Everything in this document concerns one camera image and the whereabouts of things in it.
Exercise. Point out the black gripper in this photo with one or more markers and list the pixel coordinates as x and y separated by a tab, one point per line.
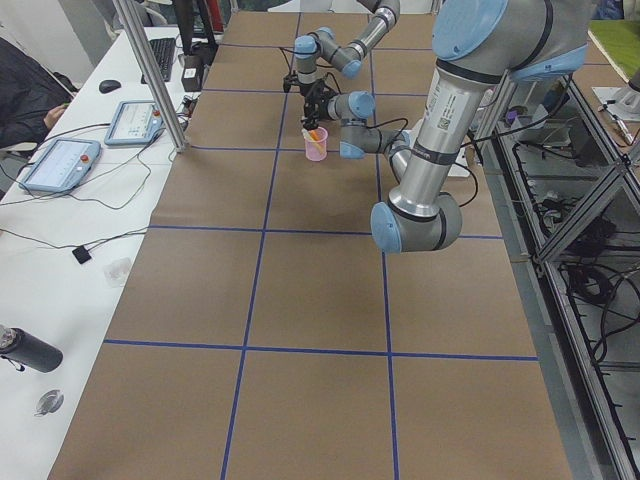
320	104
303	84

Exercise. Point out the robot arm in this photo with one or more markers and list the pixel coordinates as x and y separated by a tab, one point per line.
475	44
347	59

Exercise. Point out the pink translucent pen holder cup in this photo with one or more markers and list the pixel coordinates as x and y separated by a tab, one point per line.
313	151

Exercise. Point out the black cardboard box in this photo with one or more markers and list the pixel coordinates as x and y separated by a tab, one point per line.
192	75

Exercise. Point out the black keyboard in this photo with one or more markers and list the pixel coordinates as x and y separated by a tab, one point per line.
163	50

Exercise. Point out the far teach pendant tablet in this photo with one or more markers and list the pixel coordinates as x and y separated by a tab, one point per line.
135	123

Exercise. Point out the teach pendant tablet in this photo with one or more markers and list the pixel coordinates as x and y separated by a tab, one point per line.
62	166
135	123

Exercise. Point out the black computer mouse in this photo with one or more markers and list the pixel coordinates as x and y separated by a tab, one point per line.
108	86

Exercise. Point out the near teach pendant tablet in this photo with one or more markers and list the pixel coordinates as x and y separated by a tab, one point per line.
62	166

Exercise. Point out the small black usb box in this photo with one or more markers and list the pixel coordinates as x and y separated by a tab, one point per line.
82	254

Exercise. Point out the person in black jacket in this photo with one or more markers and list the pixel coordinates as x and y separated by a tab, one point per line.
32	101

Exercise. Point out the black water bottle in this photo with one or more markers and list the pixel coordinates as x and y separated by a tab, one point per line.
25	350

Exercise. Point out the aluminium frame post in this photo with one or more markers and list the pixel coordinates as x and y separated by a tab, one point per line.
146	60

